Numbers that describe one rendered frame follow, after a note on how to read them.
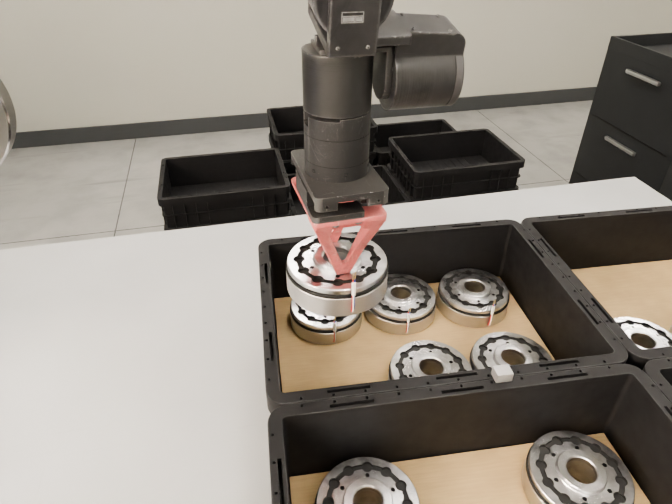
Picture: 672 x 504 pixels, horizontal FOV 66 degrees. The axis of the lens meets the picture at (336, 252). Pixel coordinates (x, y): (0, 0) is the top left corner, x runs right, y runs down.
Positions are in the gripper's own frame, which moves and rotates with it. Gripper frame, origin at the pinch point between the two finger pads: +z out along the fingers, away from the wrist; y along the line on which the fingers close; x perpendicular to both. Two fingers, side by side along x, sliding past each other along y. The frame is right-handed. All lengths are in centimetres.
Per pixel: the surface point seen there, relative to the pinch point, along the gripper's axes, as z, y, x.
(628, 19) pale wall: 43, 285, -298
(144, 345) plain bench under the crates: 35, 30, 26
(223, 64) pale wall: 59, 301, -13
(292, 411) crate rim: 12.3, -8.2, 6.7
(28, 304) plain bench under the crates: 35, 48, 47
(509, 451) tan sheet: 22.2, -12.4, -17.0
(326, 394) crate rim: 12.3, -7.1, 2.9
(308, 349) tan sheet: 22.1, 9.1, 1.2
